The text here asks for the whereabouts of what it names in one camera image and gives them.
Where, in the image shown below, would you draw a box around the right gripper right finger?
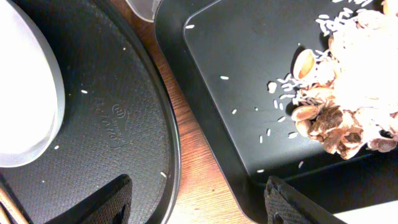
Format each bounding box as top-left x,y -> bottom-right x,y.
264,176 -> 344,224

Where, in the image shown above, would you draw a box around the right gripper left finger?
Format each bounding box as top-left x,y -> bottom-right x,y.
49,174 -> 132,224

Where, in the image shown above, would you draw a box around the wooden chopstick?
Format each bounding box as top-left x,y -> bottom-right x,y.
1,187 -> 29,224

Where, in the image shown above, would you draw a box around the brown food scraps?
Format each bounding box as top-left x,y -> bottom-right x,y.
267,0 -> 398,161

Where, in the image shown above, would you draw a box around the grey round plate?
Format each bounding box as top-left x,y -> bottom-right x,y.
1,1 -> 65,168

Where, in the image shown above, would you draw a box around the round black tray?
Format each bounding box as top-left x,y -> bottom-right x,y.
1,1 -> 180,223

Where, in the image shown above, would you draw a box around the black rectangular tray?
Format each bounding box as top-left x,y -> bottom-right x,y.
155,0 -> 397,223

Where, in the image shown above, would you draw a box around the clear plastic bin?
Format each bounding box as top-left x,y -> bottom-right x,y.
126,0 -> 162,23

